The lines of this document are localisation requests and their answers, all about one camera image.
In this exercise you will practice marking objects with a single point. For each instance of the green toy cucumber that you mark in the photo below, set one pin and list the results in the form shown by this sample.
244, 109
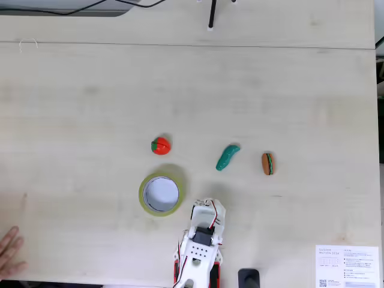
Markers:
227, 157

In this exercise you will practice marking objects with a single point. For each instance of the person's hand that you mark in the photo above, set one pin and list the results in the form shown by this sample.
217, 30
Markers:
7, 255

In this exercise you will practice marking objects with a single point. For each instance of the yellowish packing tape roll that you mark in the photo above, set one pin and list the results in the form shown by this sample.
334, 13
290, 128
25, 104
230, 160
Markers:
142, 198

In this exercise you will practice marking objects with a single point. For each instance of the red toy strawberry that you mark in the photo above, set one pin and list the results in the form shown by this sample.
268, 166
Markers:
162, 147

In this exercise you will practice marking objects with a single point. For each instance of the black clamp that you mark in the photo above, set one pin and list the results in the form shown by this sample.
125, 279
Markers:
249, 279

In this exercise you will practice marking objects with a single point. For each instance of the toy hamburger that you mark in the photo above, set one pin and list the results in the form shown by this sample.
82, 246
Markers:
267, 164

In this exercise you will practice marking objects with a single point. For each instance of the white printed paper sheet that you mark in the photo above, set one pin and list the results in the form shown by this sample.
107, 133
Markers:
345, 270

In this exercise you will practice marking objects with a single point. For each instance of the black camera tripod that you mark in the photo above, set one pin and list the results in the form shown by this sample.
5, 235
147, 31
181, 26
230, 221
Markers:
212, 15

